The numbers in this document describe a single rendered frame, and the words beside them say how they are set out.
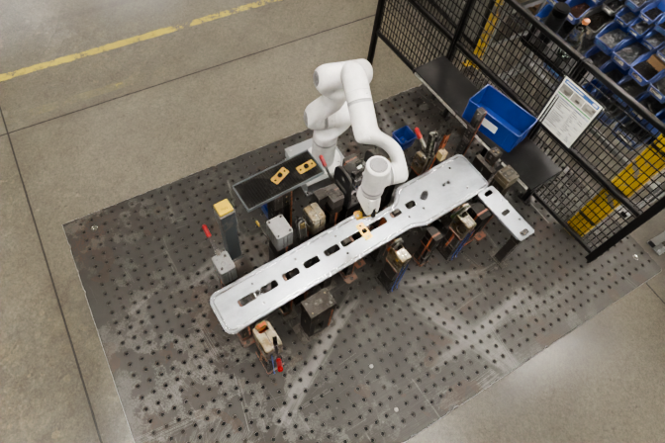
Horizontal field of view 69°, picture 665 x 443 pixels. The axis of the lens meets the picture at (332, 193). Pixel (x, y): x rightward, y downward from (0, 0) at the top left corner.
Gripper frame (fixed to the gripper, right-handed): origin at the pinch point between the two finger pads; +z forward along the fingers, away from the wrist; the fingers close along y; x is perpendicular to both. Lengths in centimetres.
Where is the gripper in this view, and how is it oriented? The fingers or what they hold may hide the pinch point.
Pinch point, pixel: (365, 210)
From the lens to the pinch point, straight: 189.7
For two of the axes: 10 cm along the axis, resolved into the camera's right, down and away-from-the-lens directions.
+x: 9.2, -2.9, 2.6
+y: 3.8, 8.1, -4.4
